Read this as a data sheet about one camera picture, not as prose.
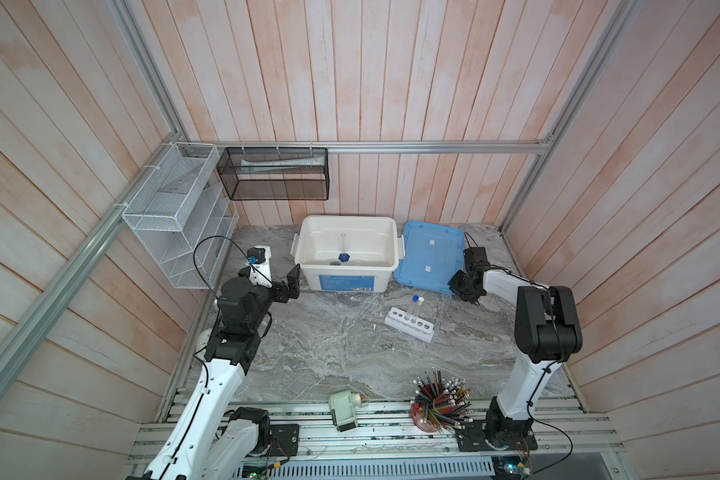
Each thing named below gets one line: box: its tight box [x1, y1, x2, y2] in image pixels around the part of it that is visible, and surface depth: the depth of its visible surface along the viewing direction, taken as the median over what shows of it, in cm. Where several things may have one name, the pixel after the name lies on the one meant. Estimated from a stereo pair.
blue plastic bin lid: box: [394, 221, 465, 295], surface depth 116 cm
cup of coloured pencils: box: [410, 366, 474, 434], surface depth 68 cm
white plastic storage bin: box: [291, 215, 406, 292], surface depth 105 cm
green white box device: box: [328, 390, 369, 433], surface depth 76 cm
